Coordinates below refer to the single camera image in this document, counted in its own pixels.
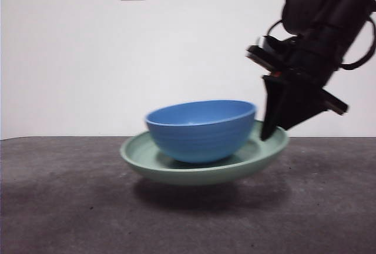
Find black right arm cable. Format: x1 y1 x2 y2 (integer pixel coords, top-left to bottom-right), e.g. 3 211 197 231
340 15 376 71

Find green plate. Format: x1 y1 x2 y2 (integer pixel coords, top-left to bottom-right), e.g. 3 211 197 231
119 120 290 186

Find blue bowl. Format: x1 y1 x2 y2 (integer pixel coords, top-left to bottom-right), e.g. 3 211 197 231
145 99 257 163

